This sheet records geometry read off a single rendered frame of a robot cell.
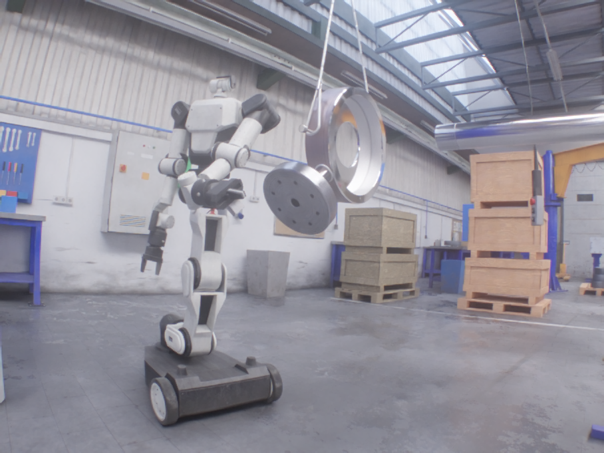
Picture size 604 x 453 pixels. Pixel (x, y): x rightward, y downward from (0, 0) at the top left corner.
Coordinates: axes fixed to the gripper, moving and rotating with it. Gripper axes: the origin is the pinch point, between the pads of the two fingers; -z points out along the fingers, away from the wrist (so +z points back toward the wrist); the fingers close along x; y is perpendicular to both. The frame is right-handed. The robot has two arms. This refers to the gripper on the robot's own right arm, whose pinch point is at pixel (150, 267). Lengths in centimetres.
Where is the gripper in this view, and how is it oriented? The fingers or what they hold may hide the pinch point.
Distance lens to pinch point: 181.7
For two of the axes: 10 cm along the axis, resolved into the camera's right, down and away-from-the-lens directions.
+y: 9.1, 1.3, -3.9
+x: -3.5, -2.3, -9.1
